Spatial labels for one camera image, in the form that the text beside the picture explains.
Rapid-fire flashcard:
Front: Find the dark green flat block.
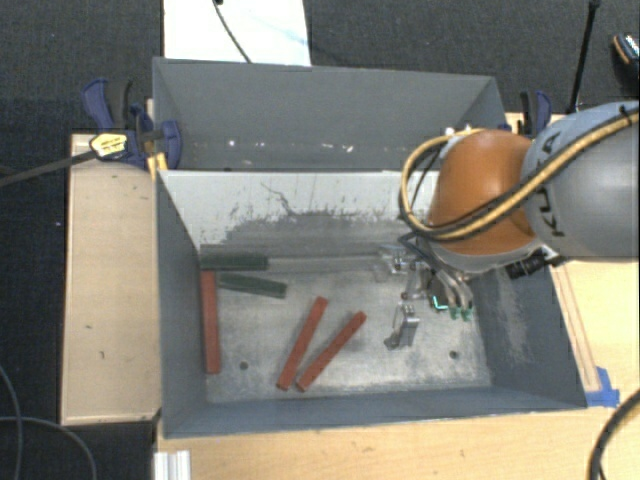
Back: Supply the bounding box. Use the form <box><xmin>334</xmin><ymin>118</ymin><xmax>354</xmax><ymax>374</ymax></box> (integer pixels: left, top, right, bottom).
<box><xmin>217</xmin><ymin>272</ymin><xmax>289</xmax><ymax>300</ymax></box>
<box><xmin>199</xmin><ymin>251</ymin><xmax>271</xmax><ymax>273</ymax></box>

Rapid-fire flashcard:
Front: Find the black cylinder on white bracket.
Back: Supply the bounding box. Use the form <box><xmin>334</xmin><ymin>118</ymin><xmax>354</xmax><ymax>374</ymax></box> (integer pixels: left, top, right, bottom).
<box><xmin>503</xmin><ymin>249</ymin><xmax>567</xmax><ymax>280</ymax></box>

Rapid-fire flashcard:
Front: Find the grey metal bin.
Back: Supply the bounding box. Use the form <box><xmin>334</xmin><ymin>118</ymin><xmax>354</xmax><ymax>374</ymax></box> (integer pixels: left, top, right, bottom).
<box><xmin>151</xmin><ymin>56</ymin><xmax>589</xmax><ymax>440</ymax></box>

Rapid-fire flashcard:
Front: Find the red-brown flat block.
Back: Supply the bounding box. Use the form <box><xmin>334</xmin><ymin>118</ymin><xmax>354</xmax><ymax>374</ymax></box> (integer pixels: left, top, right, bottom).
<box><xmin>200</xmin><ymin>269</ymin><xmax>223</xmax><ymax>376</ymax></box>
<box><xmin>275</xmin><ymin>295</ymin><xmax>331</xmax><ymax>392</ymax></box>
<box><xmin>295</xmin><ymin>310</ymin><xmax>368</xmax><ymax>394</ymax></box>

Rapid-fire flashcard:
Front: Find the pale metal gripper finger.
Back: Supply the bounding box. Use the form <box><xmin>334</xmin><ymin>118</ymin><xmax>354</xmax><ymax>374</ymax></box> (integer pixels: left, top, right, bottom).
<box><xmin>373</xmin><ymin>244</ymin><xmax>417</xmax><ymax>283</ymax></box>
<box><xmin>383</xmin><ymin>303</ymin><xmax>421</xmax><ymax>352</ymax></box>

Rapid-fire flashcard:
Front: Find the pale wood board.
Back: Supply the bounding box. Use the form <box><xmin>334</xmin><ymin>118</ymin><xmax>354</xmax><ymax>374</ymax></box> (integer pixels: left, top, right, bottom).
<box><xmin>59</xmin><ymin>132</ymin><xmax>163</xmax><ymax>427</ymax></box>

